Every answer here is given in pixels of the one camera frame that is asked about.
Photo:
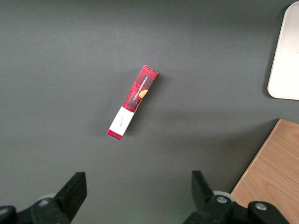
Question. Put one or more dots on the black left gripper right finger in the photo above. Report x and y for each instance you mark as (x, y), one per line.
(203, 198)

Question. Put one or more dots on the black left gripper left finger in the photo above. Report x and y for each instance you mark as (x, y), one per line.
(70, 193)

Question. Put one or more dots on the white plastic tray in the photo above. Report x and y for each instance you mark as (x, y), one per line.
(286, 65)

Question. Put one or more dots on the light wooden board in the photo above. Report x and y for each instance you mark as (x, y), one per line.
(275, 170)

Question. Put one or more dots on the red plaid shortbread box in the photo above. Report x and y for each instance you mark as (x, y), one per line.
(137, 95)

